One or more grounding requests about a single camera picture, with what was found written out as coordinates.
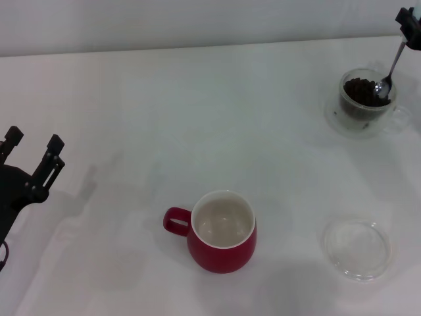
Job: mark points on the clear shallow glass dish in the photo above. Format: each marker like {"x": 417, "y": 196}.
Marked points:
{"x": 358, "y": 250}

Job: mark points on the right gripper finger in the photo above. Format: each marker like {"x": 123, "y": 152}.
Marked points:
{"x": 406, "y": 18}
{"x": 416, "y": 37}

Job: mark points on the clear glass saucer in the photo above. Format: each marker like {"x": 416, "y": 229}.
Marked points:
{"x": 348, "y": 131}

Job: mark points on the clear glass cup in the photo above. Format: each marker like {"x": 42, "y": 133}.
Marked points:
{"x": 343, "y": 102}

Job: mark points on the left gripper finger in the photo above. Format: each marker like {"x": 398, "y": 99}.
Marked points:
{"x": 49, "y": 168}
{"x": 13, "y": 136}

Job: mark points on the coffee bean pile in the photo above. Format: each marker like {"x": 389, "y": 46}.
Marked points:
{"x": 358, "y": 92}

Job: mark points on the red ceramic mug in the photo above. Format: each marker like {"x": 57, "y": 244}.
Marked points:
{"x": 223, "y": 256}

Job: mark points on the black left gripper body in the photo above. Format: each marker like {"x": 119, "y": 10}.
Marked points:
{"x": 13, "y": 191}

